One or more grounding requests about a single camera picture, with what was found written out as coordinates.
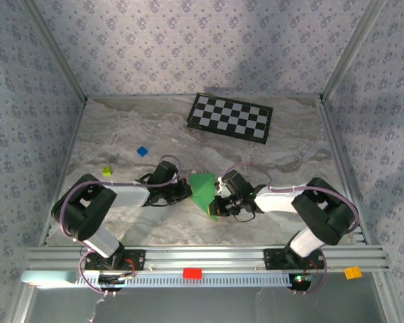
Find green paper sheet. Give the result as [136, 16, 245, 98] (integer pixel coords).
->
[188, 172, 220, 223]

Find black white checkerboard board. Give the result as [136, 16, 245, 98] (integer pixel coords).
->
[187, 92, 274, 145]

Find orange toy brick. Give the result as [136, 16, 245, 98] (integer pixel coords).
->
[343, 266, 363, 281]

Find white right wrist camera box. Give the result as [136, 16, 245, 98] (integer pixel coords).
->
[216, 180, 232, 198]

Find aluminium mounting rail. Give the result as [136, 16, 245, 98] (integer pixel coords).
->
[18, 244, 391, 273]

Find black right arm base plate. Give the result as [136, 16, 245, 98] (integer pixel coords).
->
[263, 248, 326, 271]

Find white slotted cable duct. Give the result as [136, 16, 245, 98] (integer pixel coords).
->
[74, 271, 292, 289]

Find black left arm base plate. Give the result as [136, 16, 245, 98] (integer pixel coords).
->
[83, 248, 146, 272]

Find aluminium frame bar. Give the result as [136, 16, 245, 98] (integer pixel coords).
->
[318, 100, 375, 246]
[86, 94, 323, 101]
[38, 99, 88, 248]

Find black controller box with wires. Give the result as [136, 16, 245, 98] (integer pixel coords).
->
[98, 273, 136, 286]

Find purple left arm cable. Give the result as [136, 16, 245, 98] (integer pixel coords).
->
[60, 154, 186, 297]

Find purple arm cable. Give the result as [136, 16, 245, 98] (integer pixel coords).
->
[60, 154, 186, 297]
[220, 163, 360, 295]

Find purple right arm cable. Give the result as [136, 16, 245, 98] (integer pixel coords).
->
[220, 163, 360, 295]

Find aluminium frame post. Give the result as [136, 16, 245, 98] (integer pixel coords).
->
[22, 0, 88, 102]
[319, 0, 388, 101]

